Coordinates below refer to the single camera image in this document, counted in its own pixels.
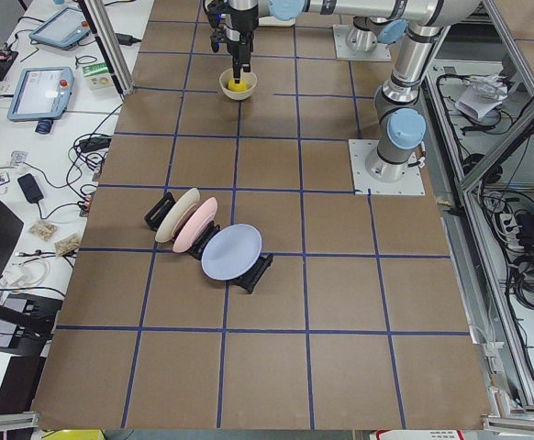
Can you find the far blue teach pendant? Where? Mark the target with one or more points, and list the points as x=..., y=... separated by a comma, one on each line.
x=63, y=30

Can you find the near blue teach pendant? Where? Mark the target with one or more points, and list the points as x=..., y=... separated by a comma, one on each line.
x=41, y=93

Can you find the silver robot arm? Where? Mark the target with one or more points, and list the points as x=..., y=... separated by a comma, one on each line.
x=403, y=127
x=234, y=21

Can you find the light blue plate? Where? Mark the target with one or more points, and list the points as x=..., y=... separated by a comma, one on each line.
x=231, y=252

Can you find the white ceramic bowl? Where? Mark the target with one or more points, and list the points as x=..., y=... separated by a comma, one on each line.
x=249, y=77

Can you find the blue teach pendant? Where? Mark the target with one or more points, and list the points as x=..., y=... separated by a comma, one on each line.
x=41, y=93
x=63, y=30

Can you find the black power adapter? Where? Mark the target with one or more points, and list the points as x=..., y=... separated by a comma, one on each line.
x=30, y=188

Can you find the green white small box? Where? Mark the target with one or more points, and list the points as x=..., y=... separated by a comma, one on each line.
x=97, y=76

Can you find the pink plate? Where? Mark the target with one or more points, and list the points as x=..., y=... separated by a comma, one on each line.
x=195, y=225

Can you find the black dish rack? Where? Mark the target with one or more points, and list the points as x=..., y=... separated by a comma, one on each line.
x=247, y=281

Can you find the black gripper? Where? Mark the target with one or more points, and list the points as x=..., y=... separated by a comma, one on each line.
x=239, y=33

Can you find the black monitor stand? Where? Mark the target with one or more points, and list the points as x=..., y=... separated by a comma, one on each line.
x=26, y=320

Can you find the aluminium frame post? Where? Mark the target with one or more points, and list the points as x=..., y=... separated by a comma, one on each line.
x=99, y=22

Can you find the yellow lemon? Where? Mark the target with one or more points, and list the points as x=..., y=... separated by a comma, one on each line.
x=237, y=87

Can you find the cream plate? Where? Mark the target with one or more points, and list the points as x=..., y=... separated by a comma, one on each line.
x=177, y=216

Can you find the crumpled white paper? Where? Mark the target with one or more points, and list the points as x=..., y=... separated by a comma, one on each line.
x=482, y=95

